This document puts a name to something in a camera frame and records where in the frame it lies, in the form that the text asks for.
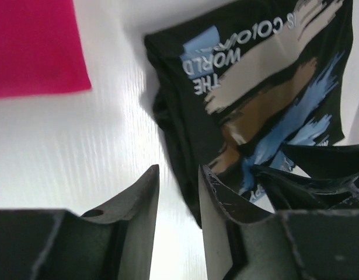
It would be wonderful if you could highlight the black t shirt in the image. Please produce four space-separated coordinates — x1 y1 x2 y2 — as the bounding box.
144 1 353 222

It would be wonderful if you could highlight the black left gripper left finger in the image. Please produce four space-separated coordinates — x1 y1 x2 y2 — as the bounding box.
36 164 159 279

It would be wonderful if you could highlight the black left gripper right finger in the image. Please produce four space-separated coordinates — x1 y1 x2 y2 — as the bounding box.
198 166 300 279

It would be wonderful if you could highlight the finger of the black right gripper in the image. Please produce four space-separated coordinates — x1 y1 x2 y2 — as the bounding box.
282 144 359 179
253 165 359 210

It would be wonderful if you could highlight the magenta t shirt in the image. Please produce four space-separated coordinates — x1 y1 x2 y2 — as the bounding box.
0 0 91 99

